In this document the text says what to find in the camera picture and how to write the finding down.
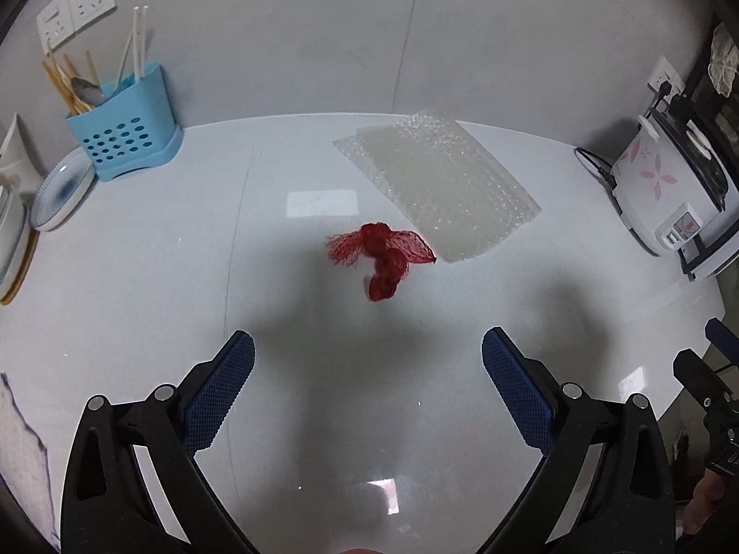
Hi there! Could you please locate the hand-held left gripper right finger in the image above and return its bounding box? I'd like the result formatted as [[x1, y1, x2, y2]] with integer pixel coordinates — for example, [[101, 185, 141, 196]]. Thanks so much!
[[482, 327, 676, 554]]

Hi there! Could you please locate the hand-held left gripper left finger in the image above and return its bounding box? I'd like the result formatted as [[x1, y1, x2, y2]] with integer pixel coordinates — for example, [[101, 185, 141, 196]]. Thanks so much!
[[61, 330, 272, 554]]

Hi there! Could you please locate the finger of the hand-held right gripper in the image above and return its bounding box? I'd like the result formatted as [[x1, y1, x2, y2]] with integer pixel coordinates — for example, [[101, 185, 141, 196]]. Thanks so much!
[[704, 317, 739, 360], [672, 348, 735, 410]]

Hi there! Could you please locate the red mesh net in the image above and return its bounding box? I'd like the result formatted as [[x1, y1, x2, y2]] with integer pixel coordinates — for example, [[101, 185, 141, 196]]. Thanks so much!
[[325, 222, 438, 302]]

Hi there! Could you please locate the person's right hand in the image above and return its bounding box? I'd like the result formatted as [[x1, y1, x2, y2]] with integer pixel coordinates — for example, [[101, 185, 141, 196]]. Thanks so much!
[[684, 469, 739, 535]]

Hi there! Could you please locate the white box with dark trim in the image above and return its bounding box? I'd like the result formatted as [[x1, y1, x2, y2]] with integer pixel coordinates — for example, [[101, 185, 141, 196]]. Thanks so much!
[[678, 208, 739, 282]]

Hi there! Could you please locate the white floral rice cooker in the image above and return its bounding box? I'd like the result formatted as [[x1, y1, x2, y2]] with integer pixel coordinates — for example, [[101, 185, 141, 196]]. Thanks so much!
[[609, 108, 729, 258]]

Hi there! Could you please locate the white cloth with purple edge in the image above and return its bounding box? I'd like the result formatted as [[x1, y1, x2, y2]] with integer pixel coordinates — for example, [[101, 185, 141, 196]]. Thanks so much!
[[0, 372, 55, 537]]

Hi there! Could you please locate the clear bubble wrap sheet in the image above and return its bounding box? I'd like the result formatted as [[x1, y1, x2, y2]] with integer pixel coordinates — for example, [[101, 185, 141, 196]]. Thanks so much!
[[332, 108, 544, 265]]

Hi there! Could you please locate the dark rack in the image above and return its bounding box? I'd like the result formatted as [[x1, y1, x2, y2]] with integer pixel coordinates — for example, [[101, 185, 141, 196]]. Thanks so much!
[[681, 12, 739, 186]]

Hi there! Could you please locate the round wooden coaster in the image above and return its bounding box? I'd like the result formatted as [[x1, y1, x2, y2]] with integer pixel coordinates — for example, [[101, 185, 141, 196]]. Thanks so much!
[[0, 231, 40, 307]]

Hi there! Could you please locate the blue patterned plate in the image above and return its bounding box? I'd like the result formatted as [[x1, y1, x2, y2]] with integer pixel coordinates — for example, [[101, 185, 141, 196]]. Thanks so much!
[[30, 145, 98, 233]]

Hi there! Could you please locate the hanging white cloth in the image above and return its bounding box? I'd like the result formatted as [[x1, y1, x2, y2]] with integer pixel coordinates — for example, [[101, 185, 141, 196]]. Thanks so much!
[[709, 24, 739, 96]]

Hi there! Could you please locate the blue perforated utensil holder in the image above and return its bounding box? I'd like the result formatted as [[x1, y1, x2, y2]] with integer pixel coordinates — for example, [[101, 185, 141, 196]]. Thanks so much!
[[65, 63, 184, 182]]

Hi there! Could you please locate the white angular vase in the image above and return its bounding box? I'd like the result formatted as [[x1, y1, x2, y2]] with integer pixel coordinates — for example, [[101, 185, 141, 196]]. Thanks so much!
[[0, 112, 44, 194]]

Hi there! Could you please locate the metal spoon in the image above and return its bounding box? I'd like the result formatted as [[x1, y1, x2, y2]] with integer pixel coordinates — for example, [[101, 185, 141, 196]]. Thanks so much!
[[72, 76, 106, 106]]

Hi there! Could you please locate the black power cable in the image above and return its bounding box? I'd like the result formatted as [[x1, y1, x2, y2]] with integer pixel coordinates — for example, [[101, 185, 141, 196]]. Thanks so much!
[[573, 147, 618, 190]]

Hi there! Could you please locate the white wall socket with plug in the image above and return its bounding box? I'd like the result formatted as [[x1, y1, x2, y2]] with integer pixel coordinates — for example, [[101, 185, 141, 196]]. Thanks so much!
[[645, 56, 688, 99]]

